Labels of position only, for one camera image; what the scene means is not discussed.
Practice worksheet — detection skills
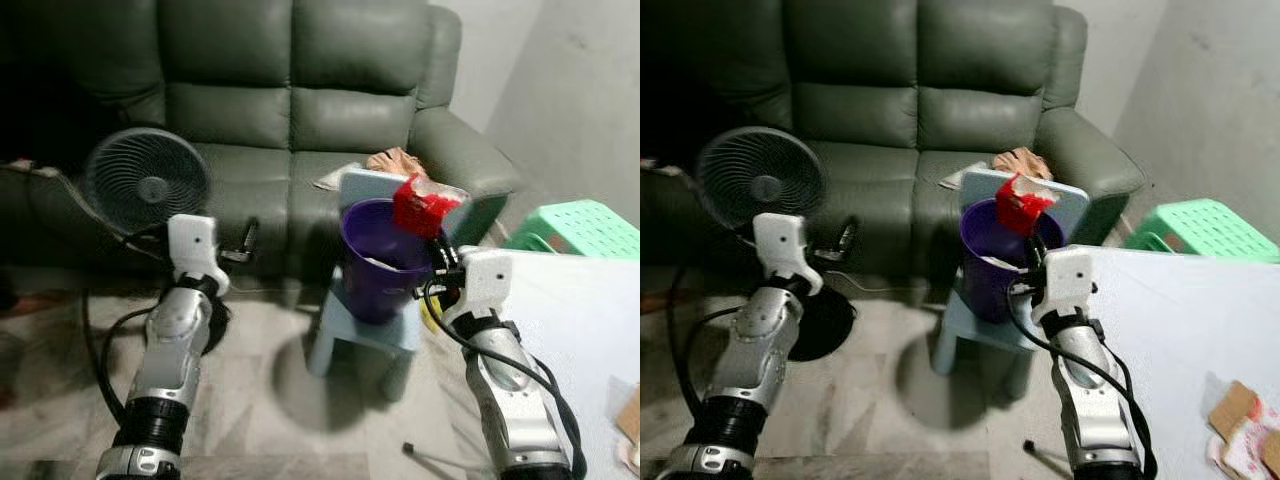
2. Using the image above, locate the red trash packet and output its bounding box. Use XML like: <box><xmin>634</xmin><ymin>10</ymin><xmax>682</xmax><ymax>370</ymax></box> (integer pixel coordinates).
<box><xmin>995</xmin><ymin>171</ymin><xmax>1057</xmax><ymax>238</ymax></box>
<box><xmin>392</xmin><ymin>174</ymin><xmax>447</xmax><ymax>240</ymax></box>

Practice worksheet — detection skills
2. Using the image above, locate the purple plastic rubbish bin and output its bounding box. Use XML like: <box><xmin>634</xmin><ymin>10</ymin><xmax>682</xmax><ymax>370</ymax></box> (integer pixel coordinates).
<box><xmin>959</xmin><ymin>198</ymin><xmax>1067</xmax><ymax>325</ymax></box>
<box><xmin>339</xmin><ymin>198</ymin><xmax>448</xmax><ymax>325</ymax></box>

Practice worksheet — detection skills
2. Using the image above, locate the light blue small chair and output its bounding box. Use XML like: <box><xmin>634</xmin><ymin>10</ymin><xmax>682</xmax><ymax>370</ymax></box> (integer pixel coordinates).
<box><xmin>929</xmin><ymin>167</ymin><xmax>1092</xmax><ymax>403</ymax></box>
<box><xmin>307</xmin><ymin>167</ymin><xmax>480</xmax><ymax>403</ymax></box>

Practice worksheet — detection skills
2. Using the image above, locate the grey floor fan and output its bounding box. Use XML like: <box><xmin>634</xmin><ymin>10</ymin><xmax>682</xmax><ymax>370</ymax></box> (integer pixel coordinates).
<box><xmin>696</xmin><ymin>126</ymin><xmax>858</xmax><ymax>363</ymax></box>
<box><xmin>82</xmin><ymin>126</ymin><xmax>233</xmax><ymax>353</ymax></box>

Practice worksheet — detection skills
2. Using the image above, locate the dark green leather sofa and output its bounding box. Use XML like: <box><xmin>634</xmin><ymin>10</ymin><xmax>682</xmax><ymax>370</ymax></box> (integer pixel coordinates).
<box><xmin>640</xmin><ymin>0</ymin><xmax>1148</xmax><ymax>283</ymax></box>
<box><xmin>0</xmin><ymin>0</ymin><xmax>523</xmax><ymax>283</ymax></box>

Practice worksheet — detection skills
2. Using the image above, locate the green plastic stool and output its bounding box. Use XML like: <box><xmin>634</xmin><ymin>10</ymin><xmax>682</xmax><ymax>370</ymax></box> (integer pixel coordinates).
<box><xmin>502</xmin><ymin>199</ymin><xmax>641</xmax><ymax>264</ymax></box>
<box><xmin>1124</xmin><ymin>197</ymin><xmax>1280</xmax><ymax>265</ymax></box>

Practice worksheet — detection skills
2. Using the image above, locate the black tipped thin stick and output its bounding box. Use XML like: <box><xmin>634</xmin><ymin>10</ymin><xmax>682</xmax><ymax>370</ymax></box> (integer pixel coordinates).
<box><xmin>402</xmin><ymin>442</ymin><xmax>473</xmax><ymax>473</ymax></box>
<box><xmin>1022</xmin><ymin>439</ymin><xmax>1073</xmax><ymax>467</ymax></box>

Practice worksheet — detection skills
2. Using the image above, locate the brown cardboard piece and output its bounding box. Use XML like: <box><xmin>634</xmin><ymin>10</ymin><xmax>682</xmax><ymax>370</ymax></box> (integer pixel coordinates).
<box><xmin>614</xmin><ymin>384</ymin><xmax>641</xmax><ymax>446</ymax></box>
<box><xmin>1206</xmin><ymin>379</ymin><xmax>1263</xmax><ymax>441</ymax></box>

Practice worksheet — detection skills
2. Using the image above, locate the pink white wrapper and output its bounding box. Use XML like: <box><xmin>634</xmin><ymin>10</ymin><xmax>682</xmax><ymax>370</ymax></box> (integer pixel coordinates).
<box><xmin>1218</xmin><ymin>398</ymin><xmax>1280</xmax><ymax>479</ymax></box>

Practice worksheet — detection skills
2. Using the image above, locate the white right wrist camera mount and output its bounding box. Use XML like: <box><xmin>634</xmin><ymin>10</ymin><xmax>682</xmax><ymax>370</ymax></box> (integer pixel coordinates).
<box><xmin>454</xmin><ymin>247</ymin><xmax>517</xmax><ymax>323</ymax></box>
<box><xmin>1038</xmin><ymin>246</ymin><xmax>1097</xmax><ymax>323</ymax></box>

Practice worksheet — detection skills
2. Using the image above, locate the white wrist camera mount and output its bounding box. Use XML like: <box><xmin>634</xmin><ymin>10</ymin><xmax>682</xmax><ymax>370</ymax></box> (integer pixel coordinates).
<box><xmin>454</xmin><ymin>247</ymin><xmax>517</xmax><ymax>323</ymax></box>
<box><xmin>1038</xmin><ymin>246</ymin><xmax>1097</xmax><ymax>323</ymax></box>
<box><xmin>751</xmin><ymin>212</ymin><xmax>824</xmax><ymax>297</ymax></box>
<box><xmin>166</xmin><ymin>213</ymin><xmax>232</xmax><ymax>294</ymax></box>

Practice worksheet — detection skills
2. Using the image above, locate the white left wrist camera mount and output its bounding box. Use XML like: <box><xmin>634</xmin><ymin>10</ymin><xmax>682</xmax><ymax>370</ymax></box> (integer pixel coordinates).
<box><xmin>751</xmin><ymin>212</ymin><xmax>824</xmax><ymax>297</ymax></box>
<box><xmin>166</xmin><ymin>213</ymin><xmax>232</xmax><ymax>294</ymax></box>

